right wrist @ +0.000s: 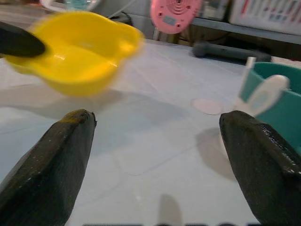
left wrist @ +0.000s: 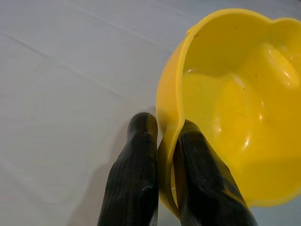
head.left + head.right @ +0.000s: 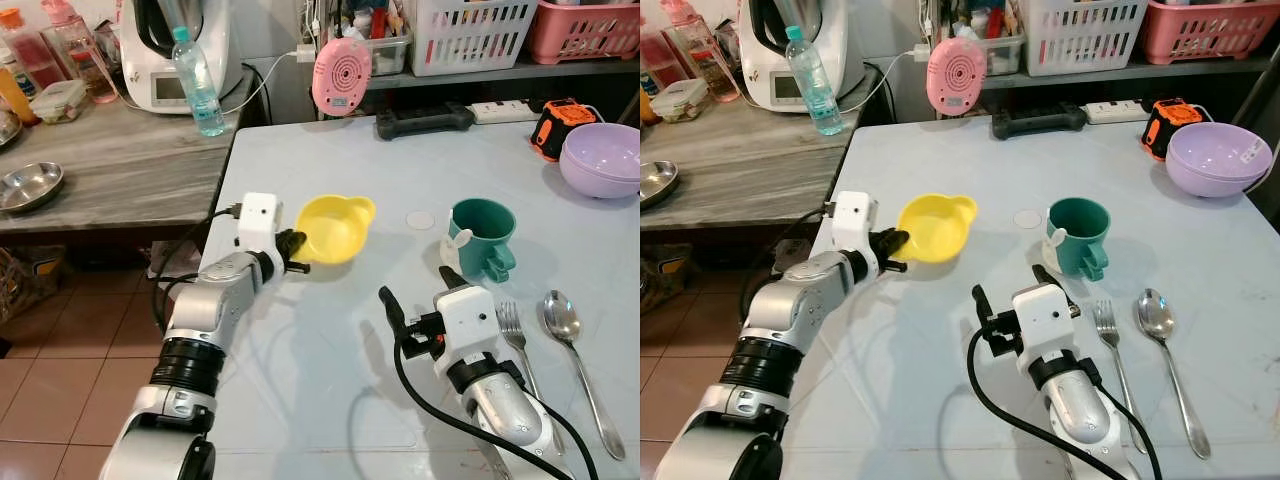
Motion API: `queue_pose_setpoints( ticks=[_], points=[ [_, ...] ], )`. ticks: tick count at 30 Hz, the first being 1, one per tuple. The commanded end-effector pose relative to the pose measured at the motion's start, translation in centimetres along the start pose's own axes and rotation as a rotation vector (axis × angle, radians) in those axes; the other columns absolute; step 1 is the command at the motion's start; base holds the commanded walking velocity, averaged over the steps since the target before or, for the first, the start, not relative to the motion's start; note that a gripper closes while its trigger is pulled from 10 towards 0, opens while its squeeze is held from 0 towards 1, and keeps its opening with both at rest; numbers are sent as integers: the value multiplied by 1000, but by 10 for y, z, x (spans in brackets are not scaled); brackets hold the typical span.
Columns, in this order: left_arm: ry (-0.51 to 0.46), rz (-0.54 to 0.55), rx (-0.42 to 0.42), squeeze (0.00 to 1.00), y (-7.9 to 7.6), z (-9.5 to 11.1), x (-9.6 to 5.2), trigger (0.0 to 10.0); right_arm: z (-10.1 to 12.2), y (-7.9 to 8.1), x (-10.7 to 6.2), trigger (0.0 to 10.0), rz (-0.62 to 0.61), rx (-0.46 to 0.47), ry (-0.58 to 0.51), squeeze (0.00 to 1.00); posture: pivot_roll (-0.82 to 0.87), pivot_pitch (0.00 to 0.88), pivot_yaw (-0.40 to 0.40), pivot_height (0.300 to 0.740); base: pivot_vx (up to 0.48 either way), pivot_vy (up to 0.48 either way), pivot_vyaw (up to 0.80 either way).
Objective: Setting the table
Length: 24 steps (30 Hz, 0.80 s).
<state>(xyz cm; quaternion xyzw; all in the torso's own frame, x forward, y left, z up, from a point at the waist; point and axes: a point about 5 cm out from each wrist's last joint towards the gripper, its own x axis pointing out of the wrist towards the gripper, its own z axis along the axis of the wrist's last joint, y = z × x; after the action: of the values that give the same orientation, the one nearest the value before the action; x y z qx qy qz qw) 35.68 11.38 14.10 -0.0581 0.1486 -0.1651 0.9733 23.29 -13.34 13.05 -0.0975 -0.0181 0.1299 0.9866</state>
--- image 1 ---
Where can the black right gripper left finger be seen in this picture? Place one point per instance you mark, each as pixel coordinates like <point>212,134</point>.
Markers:
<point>44,174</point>

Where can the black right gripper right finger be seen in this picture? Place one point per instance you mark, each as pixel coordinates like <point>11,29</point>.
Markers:
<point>265,169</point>

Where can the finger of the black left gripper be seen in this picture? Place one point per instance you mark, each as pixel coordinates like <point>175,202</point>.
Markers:
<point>18,43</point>

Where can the yellow plastic bowl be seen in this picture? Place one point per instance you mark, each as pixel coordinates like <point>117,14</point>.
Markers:
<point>80,58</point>

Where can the white plastic container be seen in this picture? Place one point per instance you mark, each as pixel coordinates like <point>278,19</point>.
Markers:
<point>70,4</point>

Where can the teal plastic container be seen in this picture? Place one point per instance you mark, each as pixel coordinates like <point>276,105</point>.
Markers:
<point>290,108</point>

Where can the white spoon with blue inside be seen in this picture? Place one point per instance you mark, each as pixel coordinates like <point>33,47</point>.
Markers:
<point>270,91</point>

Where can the pale pink round coaster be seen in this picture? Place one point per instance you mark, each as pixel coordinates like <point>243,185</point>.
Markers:
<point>207,106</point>

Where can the grey shelf board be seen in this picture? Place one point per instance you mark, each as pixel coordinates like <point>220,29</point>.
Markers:
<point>247,30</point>

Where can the white slotted plastic basket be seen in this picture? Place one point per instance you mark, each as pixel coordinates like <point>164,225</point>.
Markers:
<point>265,11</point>

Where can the pink round device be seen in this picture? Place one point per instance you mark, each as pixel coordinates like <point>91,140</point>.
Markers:
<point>174,14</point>

